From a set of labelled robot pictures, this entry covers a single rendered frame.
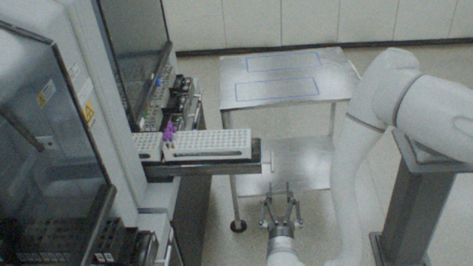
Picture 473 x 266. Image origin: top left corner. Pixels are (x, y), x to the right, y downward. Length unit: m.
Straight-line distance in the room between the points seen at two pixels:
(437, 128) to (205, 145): 0.76
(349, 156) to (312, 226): 1.26
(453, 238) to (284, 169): 0.94
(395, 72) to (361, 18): 2.82
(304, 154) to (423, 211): 0.71
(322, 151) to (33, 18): 1.64
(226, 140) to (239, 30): 2.38
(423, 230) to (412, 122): 1.05
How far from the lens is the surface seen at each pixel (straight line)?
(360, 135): 0.91
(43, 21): 0.87
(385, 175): 2.48
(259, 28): 3.60
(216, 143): 1.32
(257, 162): 1.31
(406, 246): 1.91
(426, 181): 1.61
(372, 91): 0.89
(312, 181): 1.98
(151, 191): 1.38
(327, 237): 2.12
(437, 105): 0.82
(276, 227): 1.15
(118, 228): 1.12
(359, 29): 3.73
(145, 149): 1.36
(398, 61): 0.89
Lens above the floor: 1.70
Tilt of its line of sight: 38 degrees down
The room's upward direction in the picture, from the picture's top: 6 degrees counter-clockwise
